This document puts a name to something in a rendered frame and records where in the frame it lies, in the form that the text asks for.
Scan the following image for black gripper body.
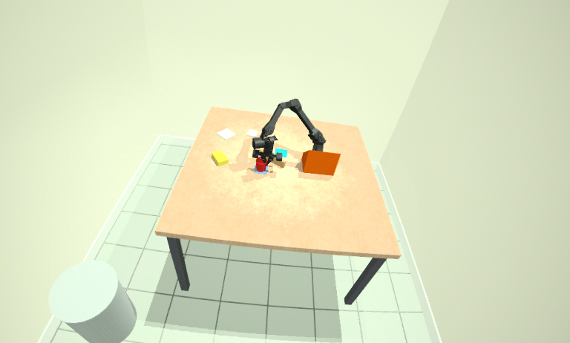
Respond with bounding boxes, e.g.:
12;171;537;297
252;147;283;161

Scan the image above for red cup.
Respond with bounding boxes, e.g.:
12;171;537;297
256;157;267;172

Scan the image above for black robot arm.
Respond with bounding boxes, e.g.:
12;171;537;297
252;99;326;151

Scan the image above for yellow rectangular block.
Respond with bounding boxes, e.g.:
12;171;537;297
212;150;229;166

